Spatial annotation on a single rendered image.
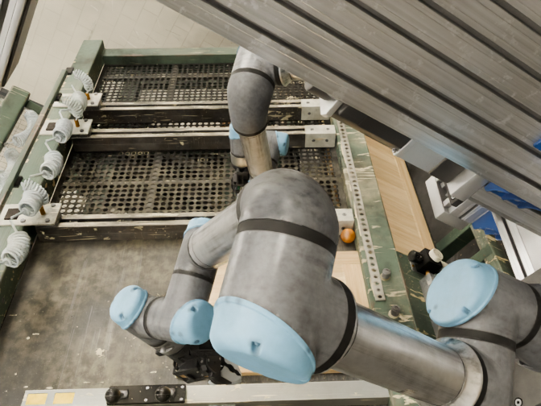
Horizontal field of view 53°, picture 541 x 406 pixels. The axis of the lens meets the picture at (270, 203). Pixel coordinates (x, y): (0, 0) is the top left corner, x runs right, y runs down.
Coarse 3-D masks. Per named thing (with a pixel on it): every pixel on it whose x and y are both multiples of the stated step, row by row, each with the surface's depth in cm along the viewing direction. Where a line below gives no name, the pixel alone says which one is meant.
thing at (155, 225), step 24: (0, 216) 181; (24, 216) 181; (48, 216) 181; (72, 216) 186; (96, 216) 186; (120, 216) 186; (144, 216) 186; (168, 216) 186; (192, 216) 186; (48, 240) 186; (72, 240) 187; (96, 240) 187
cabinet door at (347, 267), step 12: (348, 252) 181; (336, 264) 177; (348, 264) 177; (360, 264) 178; (216, 276) 174; (336, 276) 174; (348, 276) 174; (360, 276) 174; (216, 288) 170; (360, 288) 170; (360, 300) 167; (252, 372) 149; (324, 372) 150; (336, 372) 150
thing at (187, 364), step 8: (184, 352) 104; (176, 360) 109; (184, 360) 110; (192, 360) 109; (200, 360) 108; (208, 360) 108; (216, 360) 110; (176, 368) 111; (184, 368) 109; (192, 368) 108; (200, 368) 108; (208, 368) 108; (216, 368) 109; (176, 376) 111; (192, 376) 112; (200, 376) 111
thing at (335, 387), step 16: (224, 384) 144; (240, 384) 144; (256, 384) 144; (272, 384) 144; (288, 384) 144; (304, 384) 144; (320, 384) 144; (336, 384) 144; (352, 384) 144; (368, 384) 144; (48, 400) 140; (80, 400) 140; (96, 400) 140; (192, 400) 140; (208, 400) 140; (224, 400) 140; (240, 400) 140; (256, 400) 140; (272, 400) 140; (288, 400) 141; (304, 400) 141; (320, 400) 141; (336, 400) 142; (352, 400) 142; (368, 400) 142; (384, 400) 142
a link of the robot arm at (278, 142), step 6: (270, 132) 173; (276, 132) 173; (282, 132) 174; (270, 138) 172; (276, 138) 172; (282, 138) 172; (288, 138) 174; (270, 144) 171; (276, 144) 172; (282, 144) 171; (288, 144) 176; (270, 150) 170; (276, 150) 172; (282, 150) 172; (270, 156) 170; (276, 156) 171
